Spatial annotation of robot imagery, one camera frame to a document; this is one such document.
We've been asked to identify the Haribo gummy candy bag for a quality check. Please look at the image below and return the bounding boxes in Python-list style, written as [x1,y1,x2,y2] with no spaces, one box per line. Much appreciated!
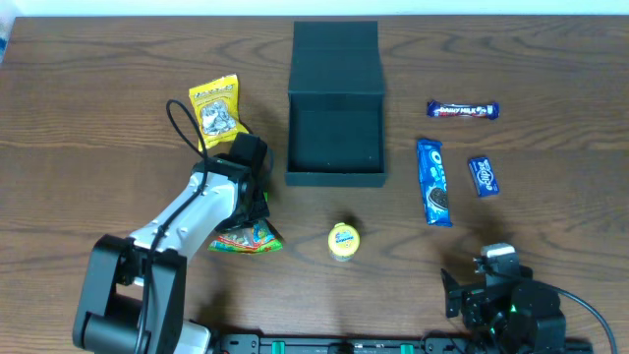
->
[206,191,285,256]

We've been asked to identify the dark green open box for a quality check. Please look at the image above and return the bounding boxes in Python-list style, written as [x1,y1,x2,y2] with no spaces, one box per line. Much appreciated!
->
[285,21,386,188]

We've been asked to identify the Dairy Milk chocolate bar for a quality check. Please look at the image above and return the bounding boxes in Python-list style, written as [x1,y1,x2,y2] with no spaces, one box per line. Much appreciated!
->
[427,100,499,120]

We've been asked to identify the blue Oreo cookie pack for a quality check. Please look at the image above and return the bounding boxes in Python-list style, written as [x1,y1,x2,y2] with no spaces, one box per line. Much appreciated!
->
[417,139,452,227]

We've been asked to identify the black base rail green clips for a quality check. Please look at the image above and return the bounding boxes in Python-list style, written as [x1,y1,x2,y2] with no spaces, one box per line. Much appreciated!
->
[215,333,596,354]

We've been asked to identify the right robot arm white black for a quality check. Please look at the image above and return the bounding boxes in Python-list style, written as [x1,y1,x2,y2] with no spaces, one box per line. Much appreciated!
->
[441,269,569,354]

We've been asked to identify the yellow round gum container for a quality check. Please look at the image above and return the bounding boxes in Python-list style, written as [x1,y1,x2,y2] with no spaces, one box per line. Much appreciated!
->
[327,222,361,262]

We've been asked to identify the blue Eclipse mint pack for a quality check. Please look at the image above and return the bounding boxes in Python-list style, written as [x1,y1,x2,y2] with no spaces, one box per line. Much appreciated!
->
[468,156,499,198]

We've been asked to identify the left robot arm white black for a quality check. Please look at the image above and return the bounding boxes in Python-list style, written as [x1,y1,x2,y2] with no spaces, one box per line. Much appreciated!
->
[72,154,268,353]

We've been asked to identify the yellow sunflower seed bag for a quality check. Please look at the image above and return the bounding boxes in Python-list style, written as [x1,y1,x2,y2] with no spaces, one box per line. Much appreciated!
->
[189,74,250,151]

